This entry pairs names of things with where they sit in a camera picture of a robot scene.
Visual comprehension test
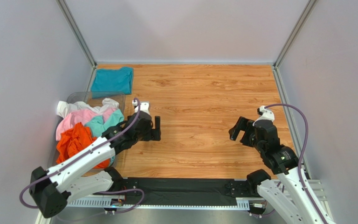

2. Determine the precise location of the teal t shirt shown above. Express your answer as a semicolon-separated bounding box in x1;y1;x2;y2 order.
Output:
90;67;134;95

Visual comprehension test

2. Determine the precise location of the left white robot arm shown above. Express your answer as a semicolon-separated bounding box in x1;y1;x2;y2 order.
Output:
27;111;161;218

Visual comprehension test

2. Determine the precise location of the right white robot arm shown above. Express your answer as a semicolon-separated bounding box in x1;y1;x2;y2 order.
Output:
229;117;334;224

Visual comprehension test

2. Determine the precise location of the mint green t shirt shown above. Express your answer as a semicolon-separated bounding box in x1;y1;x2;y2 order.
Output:
81;108;124;149

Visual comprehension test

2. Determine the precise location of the clear plastic bin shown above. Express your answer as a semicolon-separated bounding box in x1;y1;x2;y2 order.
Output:
51;91;125;165

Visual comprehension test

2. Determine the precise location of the orange t shirt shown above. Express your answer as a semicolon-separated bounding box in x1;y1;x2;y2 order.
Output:
55;123;105;164

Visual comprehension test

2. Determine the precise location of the pink t shirt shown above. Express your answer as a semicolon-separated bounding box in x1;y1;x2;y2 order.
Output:
55;107;117;141

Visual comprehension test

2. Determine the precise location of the white t shirt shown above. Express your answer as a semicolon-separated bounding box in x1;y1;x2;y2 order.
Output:
56;98;120;118

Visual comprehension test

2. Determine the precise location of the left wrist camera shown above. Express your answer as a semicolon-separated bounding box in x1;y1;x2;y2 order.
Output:
132;99;151;115

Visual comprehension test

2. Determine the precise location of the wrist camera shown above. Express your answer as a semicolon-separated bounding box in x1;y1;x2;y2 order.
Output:
132;99;151;115
253;105;275;126

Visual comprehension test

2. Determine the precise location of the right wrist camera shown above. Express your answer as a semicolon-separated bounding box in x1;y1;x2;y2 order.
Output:
253;105;275;126

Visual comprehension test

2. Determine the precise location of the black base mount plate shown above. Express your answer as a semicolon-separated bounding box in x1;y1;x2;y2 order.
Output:
113;178;259;206

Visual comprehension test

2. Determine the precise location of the aluminium front frame rail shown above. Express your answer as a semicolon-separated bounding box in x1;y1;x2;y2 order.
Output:
35;179;335;224

